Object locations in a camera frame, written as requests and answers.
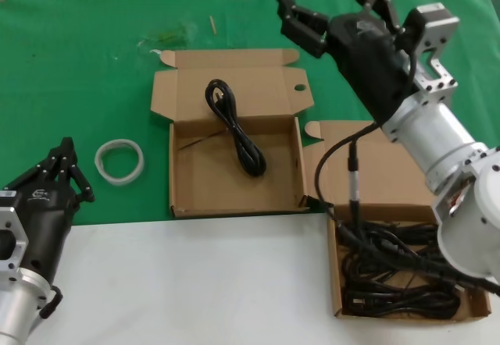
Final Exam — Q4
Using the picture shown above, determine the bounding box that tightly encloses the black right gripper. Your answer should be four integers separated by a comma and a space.
275, 0, 416, 123

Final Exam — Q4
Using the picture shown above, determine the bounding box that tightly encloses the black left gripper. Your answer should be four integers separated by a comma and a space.
2, 137, 96, 283

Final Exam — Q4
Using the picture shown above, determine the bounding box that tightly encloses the open cardboard box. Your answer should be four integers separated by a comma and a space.
150, 48, 315, 219
302, 120, 492, 321

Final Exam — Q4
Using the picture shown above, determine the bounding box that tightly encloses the clear tape roll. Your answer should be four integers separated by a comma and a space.
95, 137, 145, 187

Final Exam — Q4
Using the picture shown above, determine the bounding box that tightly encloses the green table cloth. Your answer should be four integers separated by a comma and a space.
0, 0, 500, 229

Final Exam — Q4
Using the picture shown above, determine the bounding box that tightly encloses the clear tape residue patch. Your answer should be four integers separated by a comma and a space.
136, 24, 195, 50

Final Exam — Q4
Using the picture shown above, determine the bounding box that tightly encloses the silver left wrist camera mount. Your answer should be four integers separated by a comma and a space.
0, 189, 30, 283

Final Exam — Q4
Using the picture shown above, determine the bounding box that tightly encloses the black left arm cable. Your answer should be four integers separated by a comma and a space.
38, 284, 64, 321

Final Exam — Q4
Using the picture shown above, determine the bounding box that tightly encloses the black power cord pile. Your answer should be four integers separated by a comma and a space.
337, 222, 470, 317

